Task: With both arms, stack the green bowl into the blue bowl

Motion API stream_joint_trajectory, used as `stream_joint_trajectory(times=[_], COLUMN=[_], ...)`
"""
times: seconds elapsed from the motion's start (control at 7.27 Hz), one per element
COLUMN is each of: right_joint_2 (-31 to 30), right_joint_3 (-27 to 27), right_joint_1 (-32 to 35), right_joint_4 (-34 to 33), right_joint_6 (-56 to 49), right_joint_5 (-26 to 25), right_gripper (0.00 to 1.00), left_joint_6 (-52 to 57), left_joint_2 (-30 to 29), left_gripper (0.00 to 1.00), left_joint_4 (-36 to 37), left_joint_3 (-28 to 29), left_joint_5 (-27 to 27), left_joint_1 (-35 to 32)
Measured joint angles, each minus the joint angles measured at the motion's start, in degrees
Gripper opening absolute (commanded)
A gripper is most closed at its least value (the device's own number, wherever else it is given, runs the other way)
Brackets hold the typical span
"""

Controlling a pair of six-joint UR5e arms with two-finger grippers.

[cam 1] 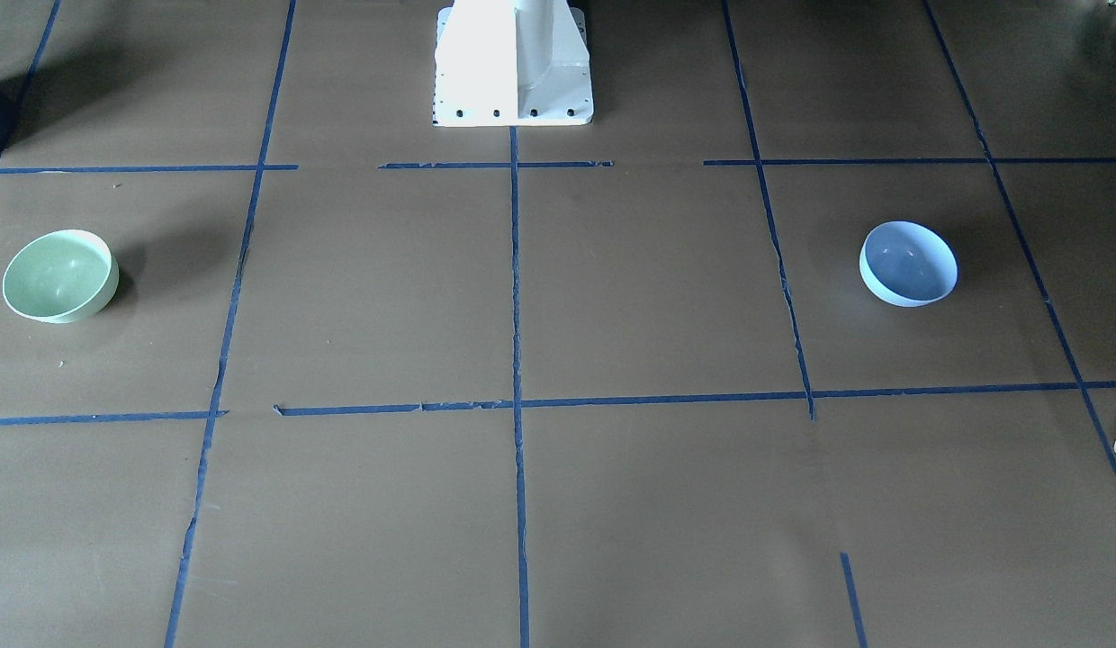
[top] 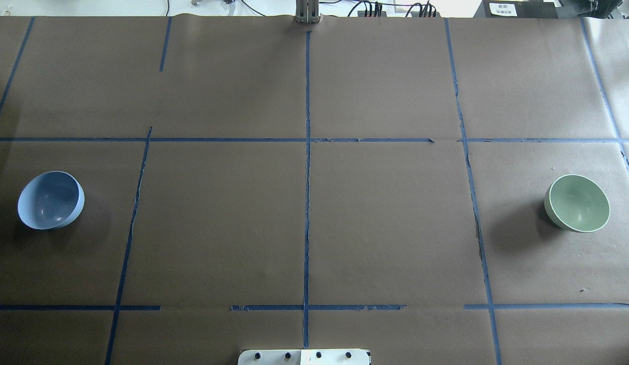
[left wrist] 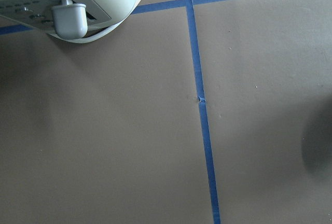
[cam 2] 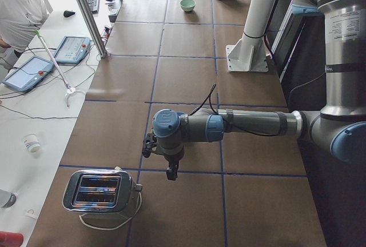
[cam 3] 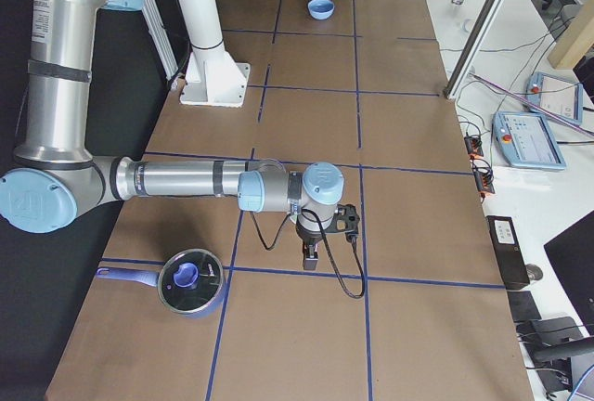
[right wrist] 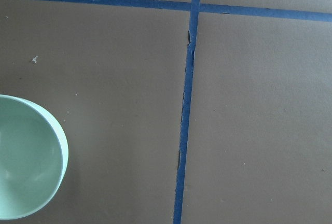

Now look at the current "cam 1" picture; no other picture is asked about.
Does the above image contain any blue bowl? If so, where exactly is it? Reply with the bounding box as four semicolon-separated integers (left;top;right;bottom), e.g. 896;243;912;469
859;220;959;308

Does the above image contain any green bowl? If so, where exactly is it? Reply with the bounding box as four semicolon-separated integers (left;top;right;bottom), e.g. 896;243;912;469
2;229;121;325

